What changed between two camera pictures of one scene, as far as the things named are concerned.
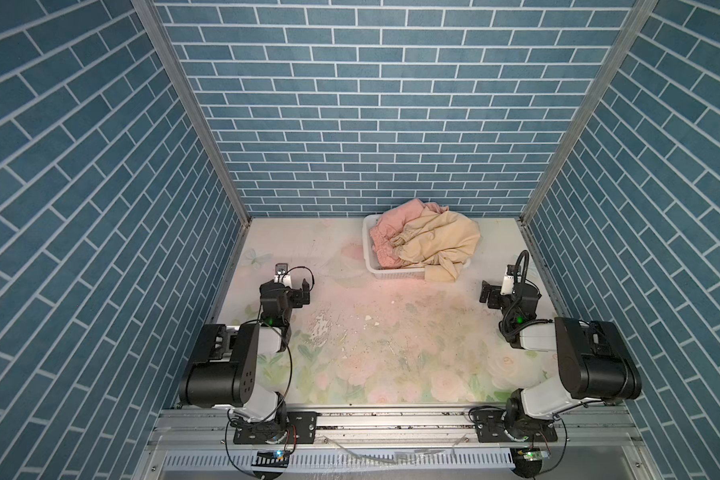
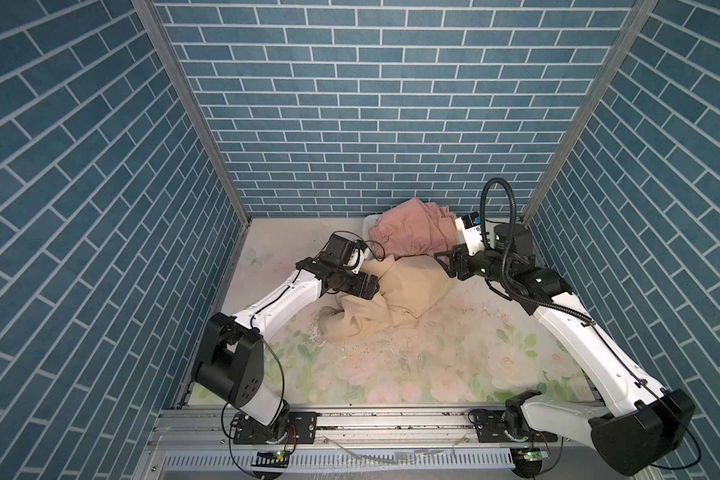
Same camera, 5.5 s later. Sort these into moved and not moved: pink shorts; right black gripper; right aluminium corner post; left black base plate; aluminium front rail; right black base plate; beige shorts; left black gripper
Moved: right black gripper; left black gripper; beige shorts
Not moved: aluminium front rail; left black base plate; right black base plate; pink shorts; right aluminium corner post
